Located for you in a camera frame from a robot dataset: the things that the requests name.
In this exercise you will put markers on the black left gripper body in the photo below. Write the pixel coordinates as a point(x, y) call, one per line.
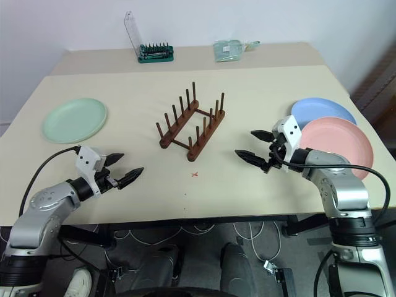
point(104, 182)

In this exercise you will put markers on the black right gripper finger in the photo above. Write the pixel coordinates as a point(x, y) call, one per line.
point(262, 135)
point(250, 157)

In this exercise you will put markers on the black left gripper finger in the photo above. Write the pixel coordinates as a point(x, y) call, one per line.
point(113, 158)
point(131, 176)

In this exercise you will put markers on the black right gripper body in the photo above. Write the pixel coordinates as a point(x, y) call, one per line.
point(273, 156)

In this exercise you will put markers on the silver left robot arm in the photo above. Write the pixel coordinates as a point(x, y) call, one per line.
point(37, 213)

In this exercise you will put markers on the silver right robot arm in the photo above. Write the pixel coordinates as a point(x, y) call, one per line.
point(343, 191)

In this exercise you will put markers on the wooden dish rack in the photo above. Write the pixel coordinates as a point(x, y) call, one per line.
point(191, 123)

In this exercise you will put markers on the green plate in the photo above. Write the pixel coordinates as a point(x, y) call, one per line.
point(75, 120)

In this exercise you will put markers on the pink plate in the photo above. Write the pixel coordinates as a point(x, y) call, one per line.
point(337, 142)

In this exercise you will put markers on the blue plate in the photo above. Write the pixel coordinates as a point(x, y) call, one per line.
point(325, 110)

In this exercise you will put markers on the clear plastic bag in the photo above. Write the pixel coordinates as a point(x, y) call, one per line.
point(228, 51)

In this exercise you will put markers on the dark rounded robot leg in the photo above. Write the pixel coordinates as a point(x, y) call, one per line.
point(236, 269)
point(161, 269)

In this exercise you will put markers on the white shoe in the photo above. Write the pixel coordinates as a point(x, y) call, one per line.
point(80, 282)

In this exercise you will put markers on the green screwdriver bit set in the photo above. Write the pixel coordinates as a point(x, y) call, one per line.
point(155, 54)

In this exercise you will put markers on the clear plastic case lid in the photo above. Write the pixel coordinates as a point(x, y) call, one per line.
point(132, 29)

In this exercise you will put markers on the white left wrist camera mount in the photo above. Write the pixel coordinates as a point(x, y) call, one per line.
point(88, 161)

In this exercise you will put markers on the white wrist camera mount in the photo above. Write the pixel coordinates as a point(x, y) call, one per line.
point(290, 136)
point(88, 161)

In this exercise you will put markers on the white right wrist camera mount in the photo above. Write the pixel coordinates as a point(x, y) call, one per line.
point(290, 136)

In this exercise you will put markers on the black table leg frame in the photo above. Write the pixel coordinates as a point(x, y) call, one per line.
point(83, 236)
point(304, 224)

